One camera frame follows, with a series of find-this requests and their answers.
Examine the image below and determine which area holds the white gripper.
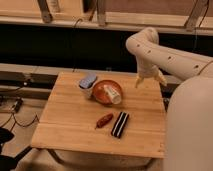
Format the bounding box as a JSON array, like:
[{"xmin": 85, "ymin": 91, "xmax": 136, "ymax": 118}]
[{"xmin": 135, "ymin": 58, "xmax": 167, "ymax": 88}]

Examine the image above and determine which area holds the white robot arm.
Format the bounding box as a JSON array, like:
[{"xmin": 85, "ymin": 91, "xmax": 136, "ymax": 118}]
[{"xmin": 126, "ymin": 27, "xmax": 213, "ymax": 171}]

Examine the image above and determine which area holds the white paper cup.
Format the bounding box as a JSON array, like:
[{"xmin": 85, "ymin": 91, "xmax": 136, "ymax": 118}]
[{"xmin": 104, "ymin": 85, "xmax": 121, "ymax": 104}]

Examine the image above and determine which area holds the black white striped block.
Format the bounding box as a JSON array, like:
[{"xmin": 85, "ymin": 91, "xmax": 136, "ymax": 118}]
[{"xmin": 111, "ymin": 112, "xmax": 129, "ymax": 138}]

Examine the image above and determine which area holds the orange bowl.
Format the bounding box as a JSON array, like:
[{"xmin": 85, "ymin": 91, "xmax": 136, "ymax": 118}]
[{"xmin": 92, "ymin": 80, "xmax": 123, "ymax": 105}]

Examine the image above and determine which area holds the red sausage toy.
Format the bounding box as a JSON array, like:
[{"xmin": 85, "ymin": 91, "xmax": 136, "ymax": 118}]
[{"xmin": 96, "ymin": 113, "xmax": 113, "ymax": 128}]

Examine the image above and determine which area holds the wooden table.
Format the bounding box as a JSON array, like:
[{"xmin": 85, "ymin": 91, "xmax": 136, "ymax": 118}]
[{"xmin": 31, "ymin": 72, "xmax": 165, "ymax": 158}]

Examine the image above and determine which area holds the black power adapter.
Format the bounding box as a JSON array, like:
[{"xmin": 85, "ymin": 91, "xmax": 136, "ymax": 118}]
[{"xmin": 12, "ymin": 98, "xmax": 23, "ymax": 113}]

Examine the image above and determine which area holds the black object bottom left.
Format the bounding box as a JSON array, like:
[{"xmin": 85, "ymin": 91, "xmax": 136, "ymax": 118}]
[{"xmin": 0, "ymin": 127, "xmax": 32, "ymax": 171}]

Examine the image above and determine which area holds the black cable on floor left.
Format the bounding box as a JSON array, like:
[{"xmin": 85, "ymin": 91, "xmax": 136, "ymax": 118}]
[{"xmin": 0, "ymin": 111, "xmax": 40, "ymax": 133}]

